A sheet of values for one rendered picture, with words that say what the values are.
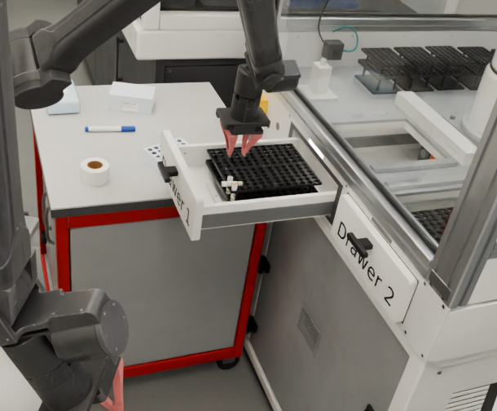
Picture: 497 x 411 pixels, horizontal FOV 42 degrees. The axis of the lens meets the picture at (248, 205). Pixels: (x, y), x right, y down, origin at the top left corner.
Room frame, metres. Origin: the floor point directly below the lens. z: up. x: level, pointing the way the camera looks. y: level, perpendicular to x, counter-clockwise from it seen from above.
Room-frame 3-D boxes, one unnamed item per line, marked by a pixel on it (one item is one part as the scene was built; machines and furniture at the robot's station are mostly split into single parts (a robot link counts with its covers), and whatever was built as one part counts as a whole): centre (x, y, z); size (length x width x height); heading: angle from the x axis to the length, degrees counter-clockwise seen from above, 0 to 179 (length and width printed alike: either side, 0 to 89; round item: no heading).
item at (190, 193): (1.21, 0.16, 0.87); 0.29 x 0.02 x 0.11; 26
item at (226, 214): (1.31, -0.03, 0.86); 0.40 x 0.26 x 0.06; 116
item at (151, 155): (1.47, 0.22, 0.78); 0.12 x 0.08 x 0.04; 137
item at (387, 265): (1.07, -0.26, 0.87); 0.29 x 0.02 x 0.11; 26
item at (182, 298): (1.59, 0.32, 0.38); 0.62 x 0.58 x 0.76; 26
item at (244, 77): (1.21, 0.03, 1.15); 0.07 x 0.06 x 0.07; 124
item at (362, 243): (1.06, -0.24, 0.91); 0.07 x 0.04 x 0.01; 26
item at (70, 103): (1.69, 0.59, 0.78); 0.15 x 0.10 x 0.04; 27
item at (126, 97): (1.74, 0.40, 0.79); 0.13 x 0.09 x 0.05; 96
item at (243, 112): (1.21, 0.04, 1.09); 0.10 x 0.07 x 0.07; 115
